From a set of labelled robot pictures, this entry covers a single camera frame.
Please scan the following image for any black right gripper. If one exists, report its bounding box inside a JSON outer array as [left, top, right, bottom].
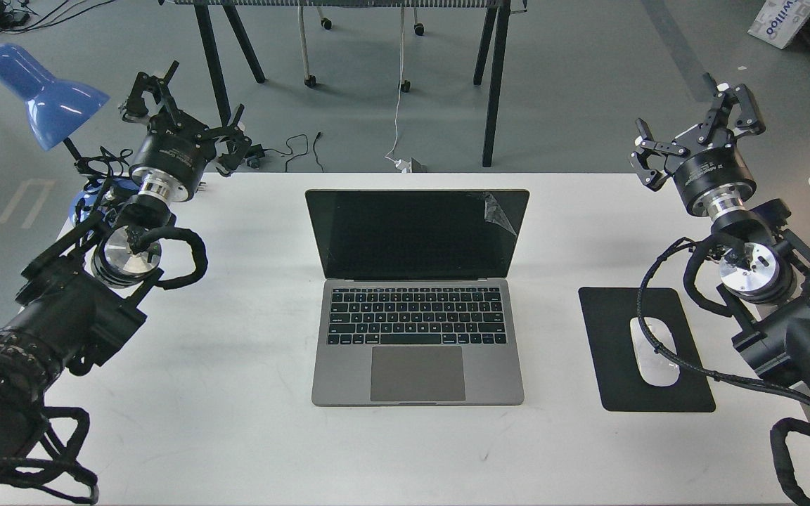
[[630, 72, 767, 217]]

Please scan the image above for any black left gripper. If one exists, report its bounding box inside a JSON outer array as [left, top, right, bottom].
[[119, 60, 252, 204]]

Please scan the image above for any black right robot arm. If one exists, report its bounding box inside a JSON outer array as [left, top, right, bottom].
[[628, 74, 810, 505]]

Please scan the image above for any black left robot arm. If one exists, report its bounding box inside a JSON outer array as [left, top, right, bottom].
[[0, 62, 252, 504]]

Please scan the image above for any blue desk lamp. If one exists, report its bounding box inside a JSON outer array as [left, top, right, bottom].
[[0, 43, 139, 224]]

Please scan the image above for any cardboard box with print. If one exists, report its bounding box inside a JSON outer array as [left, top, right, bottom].
[[747, 1, 810, 49]]

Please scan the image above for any black mouse pad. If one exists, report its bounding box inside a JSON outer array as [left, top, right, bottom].
[[578, 286, 716, 413]]

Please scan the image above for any white power adapter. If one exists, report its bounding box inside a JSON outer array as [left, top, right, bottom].
[[392, 157, 430, 174]]

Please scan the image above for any white computer mouse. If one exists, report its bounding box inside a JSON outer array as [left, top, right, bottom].
[[629, 317, 681, 387]]

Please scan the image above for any grey open laptop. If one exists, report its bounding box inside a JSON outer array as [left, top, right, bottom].
[[304, 189, 530, 407]]

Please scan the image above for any white charging cable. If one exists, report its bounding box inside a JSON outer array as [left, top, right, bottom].
[[384, 6, 407, 166]]

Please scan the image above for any black cable bundle on floor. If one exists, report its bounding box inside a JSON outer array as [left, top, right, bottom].
[[0, 0, 117, 64]]

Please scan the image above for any black background table frame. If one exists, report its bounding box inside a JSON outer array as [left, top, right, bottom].
[[155, 1, 527, 173]]

